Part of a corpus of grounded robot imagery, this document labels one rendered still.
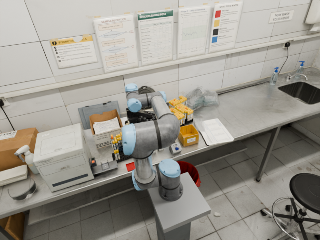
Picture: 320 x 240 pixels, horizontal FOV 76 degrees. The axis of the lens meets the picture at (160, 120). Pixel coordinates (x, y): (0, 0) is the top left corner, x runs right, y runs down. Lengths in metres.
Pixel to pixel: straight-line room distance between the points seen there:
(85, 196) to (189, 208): 1.25
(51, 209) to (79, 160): 1.00
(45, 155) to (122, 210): 1.24
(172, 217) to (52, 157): 0.76
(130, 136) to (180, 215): 0.64
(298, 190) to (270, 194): 0.77
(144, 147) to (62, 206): 1.61
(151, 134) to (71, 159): 0.73
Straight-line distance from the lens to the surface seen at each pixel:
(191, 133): 1.75
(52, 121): 1.97
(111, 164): 1.53
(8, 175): 1.82
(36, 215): 2.34
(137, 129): 0.76
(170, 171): 1.12
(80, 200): 2.24
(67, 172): 1.45
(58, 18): 1.67
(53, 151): 1.38
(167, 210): 1.26
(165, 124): 0.77
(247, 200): 2.50
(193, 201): 1.29
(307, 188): 1.93
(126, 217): 2.32
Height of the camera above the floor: 2.01
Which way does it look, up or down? 36 degrees down
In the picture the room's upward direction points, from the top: 4 degrees counter-clockwise
